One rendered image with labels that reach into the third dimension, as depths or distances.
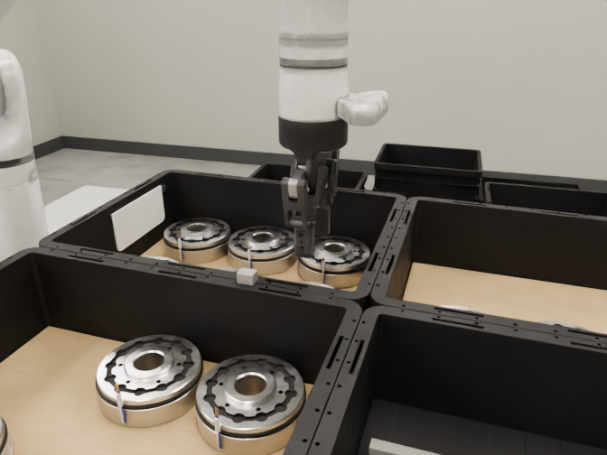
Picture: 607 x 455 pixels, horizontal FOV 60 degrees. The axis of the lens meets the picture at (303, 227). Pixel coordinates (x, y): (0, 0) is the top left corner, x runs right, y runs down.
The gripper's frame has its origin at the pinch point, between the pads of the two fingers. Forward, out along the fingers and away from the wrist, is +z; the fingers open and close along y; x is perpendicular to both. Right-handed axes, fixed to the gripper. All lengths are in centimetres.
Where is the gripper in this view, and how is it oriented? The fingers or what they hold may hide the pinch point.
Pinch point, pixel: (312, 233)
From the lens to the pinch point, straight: 61.8
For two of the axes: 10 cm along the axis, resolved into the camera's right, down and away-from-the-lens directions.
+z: 0.0, 9.1, 4.1
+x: 9.5, 1.3, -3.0
